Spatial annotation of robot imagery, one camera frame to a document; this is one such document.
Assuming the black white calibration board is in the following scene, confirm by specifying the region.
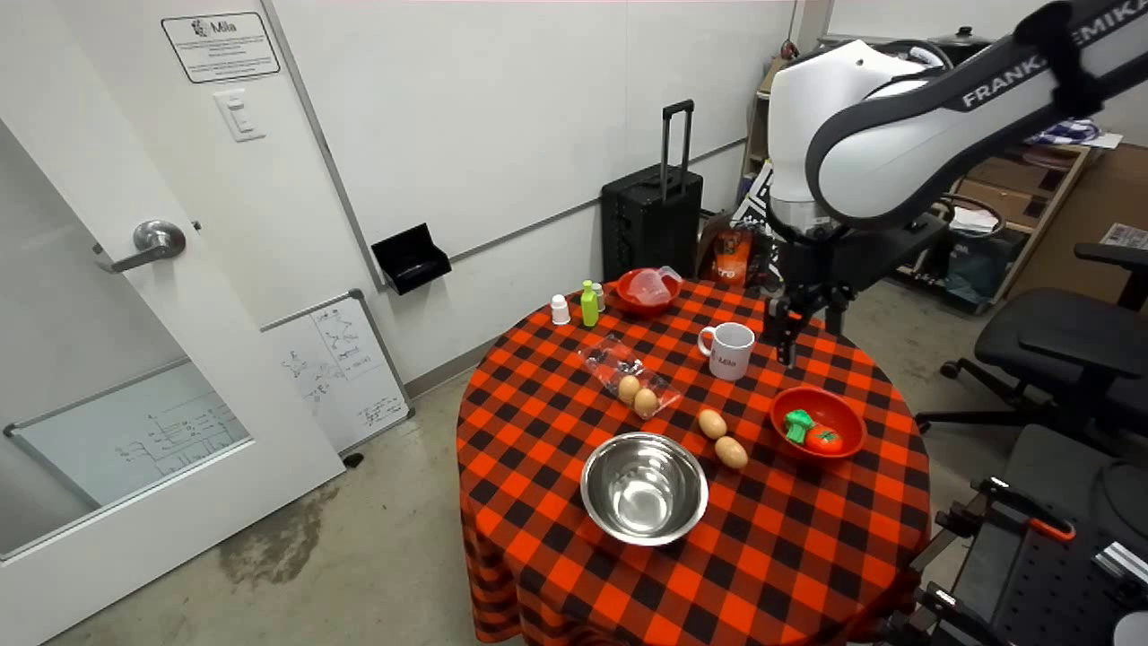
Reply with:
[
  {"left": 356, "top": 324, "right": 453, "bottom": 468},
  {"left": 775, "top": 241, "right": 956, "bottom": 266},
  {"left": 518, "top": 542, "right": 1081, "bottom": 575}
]
[{"left": 730, "top": 160, "right": 778, "bottom": 236}]

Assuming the black wall tray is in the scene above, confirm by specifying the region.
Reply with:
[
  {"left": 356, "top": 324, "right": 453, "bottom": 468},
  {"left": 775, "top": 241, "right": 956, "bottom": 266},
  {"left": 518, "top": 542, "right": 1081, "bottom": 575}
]
[{"left": 370, "top": 223, "right": 453, "bottom": 297}]

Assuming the orange black clamp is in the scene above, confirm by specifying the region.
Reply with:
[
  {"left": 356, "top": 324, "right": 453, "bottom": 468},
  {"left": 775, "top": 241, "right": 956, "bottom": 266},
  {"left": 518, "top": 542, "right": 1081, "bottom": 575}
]
[{"left": 976, "top": 477, "right": 1078, "bottom": 545}]

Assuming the clear measuring cup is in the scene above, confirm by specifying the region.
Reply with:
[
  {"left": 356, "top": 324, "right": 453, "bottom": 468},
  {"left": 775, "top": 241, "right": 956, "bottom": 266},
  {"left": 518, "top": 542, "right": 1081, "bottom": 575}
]
[{"left": 625, "top": 266, "right": 683, "bottom": 307}]

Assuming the silver door handle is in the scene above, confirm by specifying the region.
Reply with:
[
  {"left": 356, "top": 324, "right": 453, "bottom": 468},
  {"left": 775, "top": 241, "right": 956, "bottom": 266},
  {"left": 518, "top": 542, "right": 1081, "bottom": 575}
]
[{"left": 91, "top": 219, "right": 188, "bottom": 275}]

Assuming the white light switch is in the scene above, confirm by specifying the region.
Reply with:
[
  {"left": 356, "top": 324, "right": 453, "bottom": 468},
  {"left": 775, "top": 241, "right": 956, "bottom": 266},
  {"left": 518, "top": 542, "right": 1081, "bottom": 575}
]
[{"left": 213, "top": 87, "right": 267, "bottom": 144}]

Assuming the white wall sign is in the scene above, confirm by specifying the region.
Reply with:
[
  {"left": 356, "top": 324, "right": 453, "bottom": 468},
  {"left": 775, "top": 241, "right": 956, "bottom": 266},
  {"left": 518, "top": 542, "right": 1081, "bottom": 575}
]
[{"left": 161, "top": 11, "right": 282, "bottom": 85}]

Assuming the red black checked tablecloth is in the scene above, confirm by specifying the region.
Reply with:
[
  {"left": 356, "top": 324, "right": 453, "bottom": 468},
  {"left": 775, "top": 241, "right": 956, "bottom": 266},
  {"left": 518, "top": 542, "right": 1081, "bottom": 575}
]
[{"left": 456, "top": 277, "right": 934, "bottom": 646}]

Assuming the steel bowl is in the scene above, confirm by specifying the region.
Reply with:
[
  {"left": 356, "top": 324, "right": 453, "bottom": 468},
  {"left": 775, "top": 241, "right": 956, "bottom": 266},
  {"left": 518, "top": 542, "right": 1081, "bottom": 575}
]
[{"left": 580, "top": 432, "right": 710, "bottom": 547}]

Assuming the white door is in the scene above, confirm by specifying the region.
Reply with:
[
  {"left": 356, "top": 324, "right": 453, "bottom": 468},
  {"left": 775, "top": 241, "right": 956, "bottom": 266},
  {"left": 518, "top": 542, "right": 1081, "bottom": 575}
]
[{"left": 0, "top": 0, "right": 347, "bottom": 646}]

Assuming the black suitcase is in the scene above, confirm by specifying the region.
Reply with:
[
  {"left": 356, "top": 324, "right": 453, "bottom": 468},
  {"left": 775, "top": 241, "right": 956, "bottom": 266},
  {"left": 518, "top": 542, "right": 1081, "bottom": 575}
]
[{"left": 600, "top": 99, "right": 706, "bottom": 284}]

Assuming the orange bag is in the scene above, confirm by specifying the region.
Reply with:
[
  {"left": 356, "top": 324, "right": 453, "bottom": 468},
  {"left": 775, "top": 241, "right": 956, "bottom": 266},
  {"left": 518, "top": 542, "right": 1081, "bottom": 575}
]
[{"left": 698, "top": 214, "right": 774, "bottom": 290}]

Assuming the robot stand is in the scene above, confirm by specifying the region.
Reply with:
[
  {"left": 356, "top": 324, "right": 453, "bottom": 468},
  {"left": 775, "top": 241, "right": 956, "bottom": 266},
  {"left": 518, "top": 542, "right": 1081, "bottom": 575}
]
[{"left": 883, "top": 422, "right": 1148, "bottom": 646}]

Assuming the clear plastic egg package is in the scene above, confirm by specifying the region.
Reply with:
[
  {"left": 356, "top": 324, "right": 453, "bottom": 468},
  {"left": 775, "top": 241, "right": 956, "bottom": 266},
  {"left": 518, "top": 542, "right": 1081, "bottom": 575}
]
[{"left": 578, "top": 334, "right": 683, "bottom": 421}]

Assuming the dark bin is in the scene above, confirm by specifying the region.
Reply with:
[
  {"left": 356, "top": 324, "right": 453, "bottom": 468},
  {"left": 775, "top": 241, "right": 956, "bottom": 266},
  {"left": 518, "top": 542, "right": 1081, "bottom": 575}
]
[{"left": 938, "top": 193, "right": 1016, "bottom": 313}]

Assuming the red bowl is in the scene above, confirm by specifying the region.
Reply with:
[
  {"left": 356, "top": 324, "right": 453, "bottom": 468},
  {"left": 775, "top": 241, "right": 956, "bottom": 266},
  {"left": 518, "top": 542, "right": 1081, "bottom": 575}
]
[
  {"left": 770, "top": 386, "right": 868, "bottom": 464},
  {"left": 614, "top": 266, "right": 683, "bottom": 318}
]

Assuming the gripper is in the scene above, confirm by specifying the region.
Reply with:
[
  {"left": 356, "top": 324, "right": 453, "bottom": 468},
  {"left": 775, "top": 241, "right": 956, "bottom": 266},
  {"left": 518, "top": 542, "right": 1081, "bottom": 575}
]
[{"left": 764, "top": 226, "right": 855, "bottom": 370}]

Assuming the white mug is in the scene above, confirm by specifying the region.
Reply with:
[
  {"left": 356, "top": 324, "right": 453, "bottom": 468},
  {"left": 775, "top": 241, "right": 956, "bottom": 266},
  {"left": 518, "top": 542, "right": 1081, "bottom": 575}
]
[{"left": 697, "top": 321, "right": 757, "bottom": 382}]

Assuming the small whiteboard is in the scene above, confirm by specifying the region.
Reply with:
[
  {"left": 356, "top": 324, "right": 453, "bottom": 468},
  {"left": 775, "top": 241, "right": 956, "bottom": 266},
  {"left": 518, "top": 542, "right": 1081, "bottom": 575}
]
[{"left": 259, "top": 288, "right": 416, "bottom": 455}]

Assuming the wall whiteboard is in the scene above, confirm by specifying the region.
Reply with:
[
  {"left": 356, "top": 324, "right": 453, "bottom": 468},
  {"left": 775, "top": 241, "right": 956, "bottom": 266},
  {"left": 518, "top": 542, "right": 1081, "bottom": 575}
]
[{"left": 260, "top": 0, "right": 801, "bottom": 292}]

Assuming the black office chair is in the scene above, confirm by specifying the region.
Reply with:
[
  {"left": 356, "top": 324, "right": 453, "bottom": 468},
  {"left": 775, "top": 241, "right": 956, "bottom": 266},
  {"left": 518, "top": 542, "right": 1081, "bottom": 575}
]
[{"left": 914, "top": 241, "right": 1148, "bottom": 454}]

